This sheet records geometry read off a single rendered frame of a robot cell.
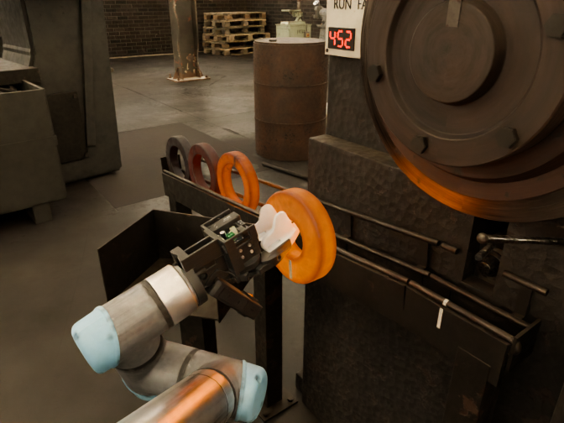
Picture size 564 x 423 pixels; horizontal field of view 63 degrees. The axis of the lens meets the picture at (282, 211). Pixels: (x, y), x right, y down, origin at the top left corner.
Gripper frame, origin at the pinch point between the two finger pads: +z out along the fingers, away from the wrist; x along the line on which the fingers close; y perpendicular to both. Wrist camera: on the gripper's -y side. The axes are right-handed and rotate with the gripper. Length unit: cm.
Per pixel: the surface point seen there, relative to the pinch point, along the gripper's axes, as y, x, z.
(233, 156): -10, 54, 18
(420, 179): 1.2, -9.4, 19.3
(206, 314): -19.9, 17.2, -15.2
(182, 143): -14, 87, 18
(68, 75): -12, 272, 27
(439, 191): 0.2, -13.1, 19.0
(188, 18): -59, 633, 287
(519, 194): 4.5, -26.1, 18.5
